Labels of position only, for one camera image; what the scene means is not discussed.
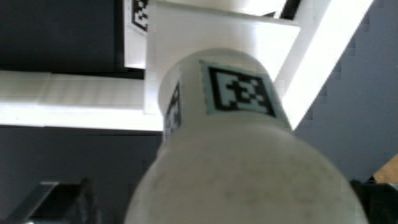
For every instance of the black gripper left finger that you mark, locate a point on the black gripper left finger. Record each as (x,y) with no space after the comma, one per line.
(59,204)

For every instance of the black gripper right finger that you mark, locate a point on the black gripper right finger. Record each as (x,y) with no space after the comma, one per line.
(377,195)

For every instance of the white light bulb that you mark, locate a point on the white light bulb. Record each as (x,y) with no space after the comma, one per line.
(238,174)

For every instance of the white lamp base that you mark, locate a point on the white lamp base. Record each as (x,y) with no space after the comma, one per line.
(173,27)

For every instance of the white L-shaped fence wall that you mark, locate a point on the white L-shaped fence wall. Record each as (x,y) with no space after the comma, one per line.
(61,100)

